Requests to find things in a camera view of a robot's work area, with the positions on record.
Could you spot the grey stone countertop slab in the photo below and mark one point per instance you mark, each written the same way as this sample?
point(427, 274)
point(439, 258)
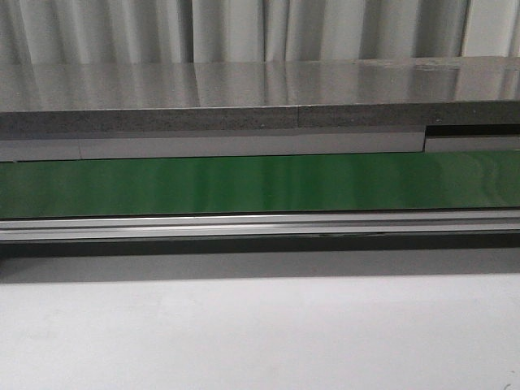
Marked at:
point(110, 98)

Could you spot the green conveyor belt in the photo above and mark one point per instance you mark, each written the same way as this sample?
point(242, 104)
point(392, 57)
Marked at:
point(260, 184)

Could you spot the grey panel under countertop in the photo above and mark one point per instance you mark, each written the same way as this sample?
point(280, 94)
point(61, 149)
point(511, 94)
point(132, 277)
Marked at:
point(259, 142)

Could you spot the white pleated curtain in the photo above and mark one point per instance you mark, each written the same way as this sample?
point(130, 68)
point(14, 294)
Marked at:
point(84, 32)

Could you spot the aluminium conveyor side rail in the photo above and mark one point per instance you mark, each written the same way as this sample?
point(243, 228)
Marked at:
point(28, 230)

